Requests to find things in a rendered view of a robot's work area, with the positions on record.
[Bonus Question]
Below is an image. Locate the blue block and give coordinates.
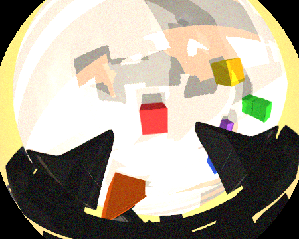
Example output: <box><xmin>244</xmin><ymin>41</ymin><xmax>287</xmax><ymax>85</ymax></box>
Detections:
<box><xmin>206</xmin><ymin>157</ymin><xmax>217</xmax><ymax>175</ymax></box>

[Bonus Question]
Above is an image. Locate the green block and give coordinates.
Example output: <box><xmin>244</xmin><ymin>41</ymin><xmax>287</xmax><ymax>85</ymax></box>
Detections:
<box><xmin>252</xmin><ymin>98</ymin><xmax>272</xmax><ymax>123</ymax></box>
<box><xmin>242</xmin><ymin>94</ymin><xmax>258</xmax><ymax>117</ymax></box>

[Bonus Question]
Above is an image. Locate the yellow block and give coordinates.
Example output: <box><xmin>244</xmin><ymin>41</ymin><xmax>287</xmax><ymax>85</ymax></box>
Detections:
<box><xmin>211</xmin><ymin>58</ymin><xmax>245</xmax><ymax>87</ymax></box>

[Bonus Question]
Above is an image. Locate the purple block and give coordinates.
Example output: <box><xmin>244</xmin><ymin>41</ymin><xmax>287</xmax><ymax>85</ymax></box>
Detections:
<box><xmin>219</xmin><ymin>119</ymin><xmax>235</xmax><ymax>131</ymax></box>

